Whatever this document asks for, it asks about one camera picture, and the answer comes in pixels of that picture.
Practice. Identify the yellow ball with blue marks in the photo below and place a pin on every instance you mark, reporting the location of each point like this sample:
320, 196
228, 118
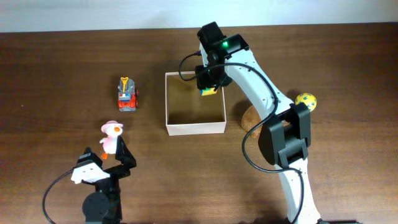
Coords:
308, 99

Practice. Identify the red grey toy truck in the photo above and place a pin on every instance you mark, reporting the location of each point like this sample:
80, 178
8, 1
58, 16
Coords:
127, 95

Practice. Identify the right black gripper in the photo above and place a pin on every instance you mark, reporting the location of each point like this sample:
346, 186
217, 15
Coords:
202, 80

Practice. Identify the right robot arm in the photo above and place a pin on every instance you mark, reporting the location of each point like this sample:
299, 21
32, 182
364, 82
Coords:
285, 127

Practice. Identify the brown plush toy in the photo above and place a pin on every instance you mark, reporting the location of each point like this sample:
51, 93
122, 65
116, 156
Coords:
250, 118

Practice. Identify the white open cardboard box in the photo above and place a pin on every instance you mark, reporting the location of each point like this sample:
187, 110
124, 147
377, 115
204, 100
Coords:
187, 112

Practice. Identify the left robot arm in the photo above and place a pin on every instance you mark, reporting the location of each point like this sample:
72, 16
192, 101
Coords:
104, 204

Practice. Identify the colourful puzzle cube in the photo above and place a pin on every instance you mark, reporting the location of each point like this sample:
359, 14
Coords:
208, 91

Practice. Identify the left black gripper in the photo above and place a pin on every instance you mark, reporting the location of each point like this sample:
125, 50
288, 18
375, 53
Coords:
127, 159

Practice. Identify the pink white duck toy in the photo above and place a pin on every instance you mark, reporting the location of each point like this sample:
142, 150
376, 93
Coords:
112, 129

